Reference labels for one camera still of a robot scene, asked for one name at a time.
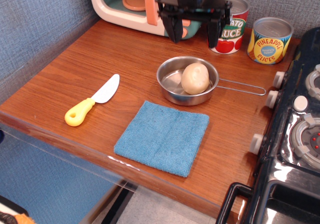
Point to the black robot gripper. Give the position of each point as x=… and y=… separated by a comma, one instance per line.
x=215, y=12

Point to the small steel pan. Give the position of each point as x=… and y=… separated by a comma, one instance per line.
x=169, y=78

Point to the yellow handled toy knife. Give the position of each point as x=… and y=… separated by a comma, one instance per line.
x=76, y=115

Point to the tomato sauce can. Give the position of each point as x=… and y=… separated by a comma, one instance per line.
x=232, y=34

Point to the beige toy potato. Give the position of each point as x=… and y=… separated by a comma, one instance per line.
x=195, y=78

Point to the toy microwave oven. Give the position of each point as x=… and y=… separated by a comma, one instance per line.
x=140, y=15

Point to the orange plate inside microwave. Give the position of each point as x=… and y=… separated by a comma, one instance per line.
x=134, y=5

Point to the pineapple slices can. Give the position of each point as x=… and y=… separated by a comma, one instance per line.
x=269, y=40

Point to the blue folded cloth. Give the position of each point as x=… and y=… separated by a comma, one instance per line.
x=163, y=138

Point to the black toy stove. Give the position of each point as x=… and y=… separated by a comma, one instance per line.
x=286, y=187

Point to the orange object at corner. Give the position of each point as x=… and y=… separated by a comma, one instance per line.
x=23, y=219

